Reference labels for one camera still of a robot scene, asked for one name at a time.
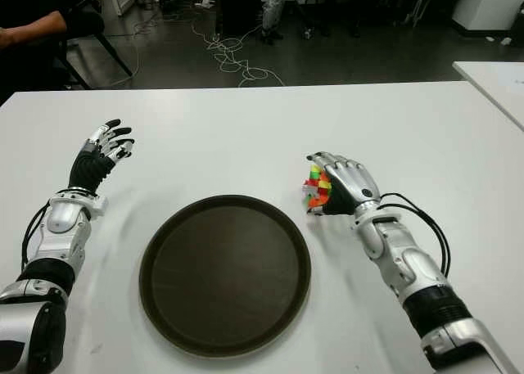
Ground black office chair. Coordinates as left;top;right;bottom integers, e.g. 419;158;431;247
52;29;134;91

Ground left arm black cables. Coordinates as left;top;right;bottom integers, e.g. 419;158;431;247
20;205;52;268

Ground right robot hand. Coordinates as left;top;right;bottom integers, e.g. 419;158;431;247
305;151;382;218

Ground right arm black cables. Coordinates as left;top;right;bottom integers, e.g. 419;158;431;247
378;192;451;277

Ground brown round plate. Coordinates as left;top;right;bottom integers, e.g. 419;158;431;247
138;194;312;358

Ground white side table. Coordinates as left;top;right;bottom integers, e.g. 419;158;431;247
452;61;524;132

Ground tangled white floor cable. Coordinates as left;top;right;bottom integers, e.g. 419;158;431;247
192;17;287;88

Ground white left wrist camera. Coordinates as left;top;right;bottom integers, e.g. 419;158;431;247
88;196;110;219

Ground bystander bare forearm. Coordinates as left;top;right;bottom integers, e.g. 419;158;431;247
10;11;69;47

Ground multicoloured Rubik's cube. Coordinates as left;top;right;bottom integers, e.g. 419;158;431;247
301;164;333;211

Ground chrome frame stool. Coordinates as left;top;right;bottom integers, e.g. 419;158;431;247
399;0;431;27

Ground black cabinet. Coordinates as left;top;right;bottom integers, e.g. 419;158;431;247
219;0;263;38

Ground white slanted cabinet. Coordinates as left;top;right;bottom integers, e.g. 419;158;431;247
451;0;524;38

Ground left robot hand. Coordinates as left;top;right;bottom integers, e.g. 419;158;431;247
67;118;136;197

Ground bystander black clothed body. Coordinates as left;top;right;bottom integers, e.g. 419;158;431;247
0;0;104;101

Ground arm black cables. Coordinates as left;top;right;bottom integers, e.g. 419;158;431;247
20;205;52;268
378;192;451;277

